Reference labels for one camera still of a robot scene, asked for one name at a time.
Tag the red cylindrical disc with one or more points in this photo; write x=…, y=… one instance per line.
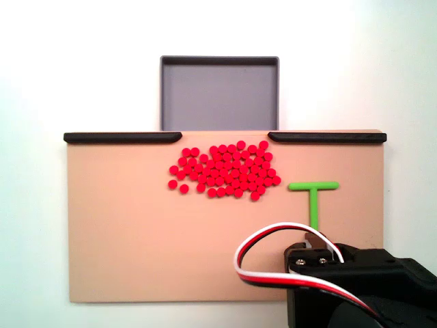
x=236, y=164
x=203, y=158
x=221, y=191
x=231, y=148
x=186, y=152
x=219, y=165
x=228, y=164
x=268, y=181
x=262, y=173
x=172, y=184
x=214, y=173
x=235, y=184
x=243, y=169
x=173, y=169
x=195, y=152
x=276, y=180
x=212, y=192
x=255, y=195
x=210, y=164
x=198, y=167
x=238, y=192
x=268, y=156
x=266, y=165
x=210, y=181
x=258, y=160
x=245, y=154
x=187, y=168
x=223, y=172
x=260, y=181
x=194, y=175
x=227, y=156
x=236, y=156
x=271, y=172
x=255, y=169
x=222, y=148
x=241, y=145
x=260, y=152
x=261, y=189
x=244, y=185
x=229, y=189
x=249, y=162
x=252, y=186
x=181, y=175
x=218, y=157
x=207, y=171
x=234, y=173
x=228, y=179
x=263, y=145
x=184, y=188
x=220, y=181
x=252, y=148
x=192, y=161
x=243, y=177
x=251, y=177
x=182, y=161
x=214, y=150
x=201, y=187
x=202, y=179

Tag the beige flat board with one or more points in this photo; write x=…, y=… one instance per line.
x=136, y=222

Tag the grey shallow tray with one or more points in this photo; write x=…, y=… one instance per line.
x=218, y=95

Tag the black rail strip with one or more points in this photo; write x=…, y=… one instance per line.
x=123, y=137
x=327, y=137

